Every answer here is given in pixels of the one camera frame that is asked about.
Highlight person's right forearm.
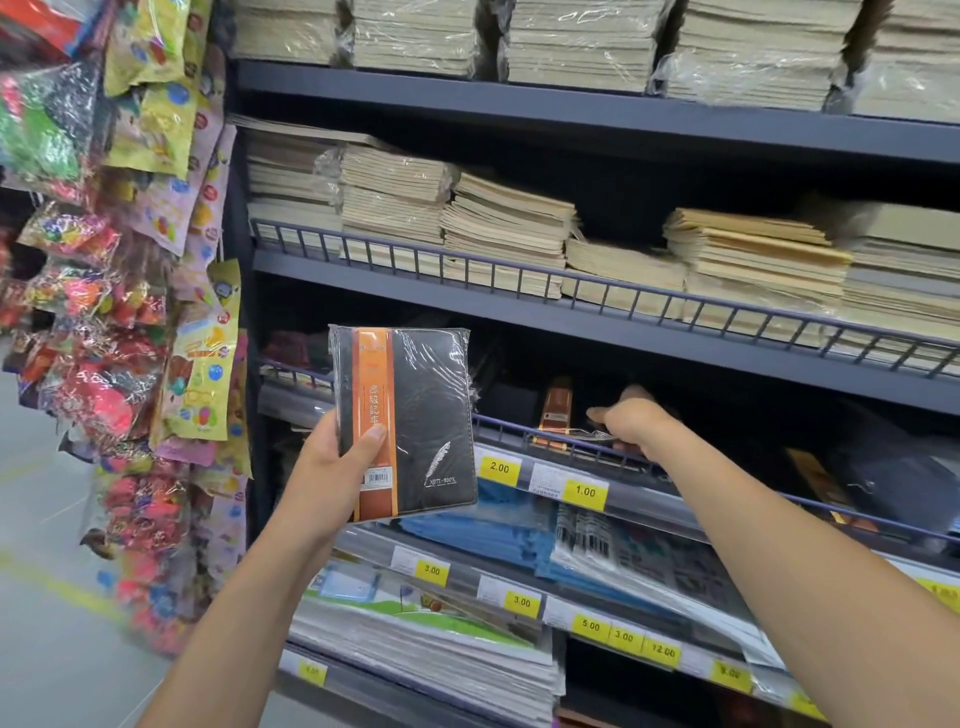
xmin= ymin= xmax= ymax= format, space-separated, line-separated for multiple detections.
xmin=644 ymin=427 xmax=960 ymax=728

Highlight person's left hand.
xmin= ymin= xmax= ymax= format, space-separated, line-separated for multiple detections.
xmin=281 ymin=408 xmax=388 ymax=553

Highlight row of yellow price labels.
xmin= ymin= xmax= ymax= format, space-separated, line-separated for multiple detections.
xmin=277 ymin=449 xmax=960 ymax=721

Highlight hanging colourful packets display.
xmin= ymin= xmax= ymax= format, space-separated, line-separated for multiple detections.
xmin=0 ymin=0 xmax=253 ymax=654

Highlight stacks of beige exercise books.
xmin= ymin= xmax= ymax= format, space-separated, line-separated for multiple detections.
xmin=224 ymin=0 xmax=960 ymax=376

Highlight grey metal store shelving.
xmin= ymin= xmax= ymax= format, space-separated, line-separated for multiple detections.
xmin=224 ymin=56 xmax=960 ymax=728

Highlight person's right hand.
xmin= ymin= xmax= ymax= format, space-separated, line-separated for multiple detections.
xmin=586 ymin=384 xmax=680 ymax=463

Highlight row of black shelved notebooks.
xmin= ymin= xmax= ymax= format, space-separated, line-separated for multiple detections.
xmin=779 ymin=404 xmax=960 ymax=541

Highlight blue wrapped folder packs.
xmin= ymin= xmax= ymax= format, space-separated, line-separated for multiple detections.
xmin=397 ymin=479 xmax=676 ymax=609

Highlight person's left forearm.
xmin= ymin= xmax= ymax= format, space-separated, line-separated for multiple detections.
xmin=138 ymin=517 xmax=339 ymax=728

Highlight stack of green white workbooks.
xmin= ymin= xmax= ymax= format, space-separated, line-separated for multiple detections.
xmin=288 ymin=554 xmax=568 ymax=728

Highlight clear wrapped barcode paper pack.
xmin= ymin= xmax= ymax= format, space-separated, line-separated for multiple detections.
xmin=551 ymin=502 xmax=781 ymax=669

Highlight colourful illustrated book packs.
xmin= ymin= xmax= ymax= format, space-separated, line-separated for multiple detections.
xmin=258 ymin=329 xmax=335 ymax=391

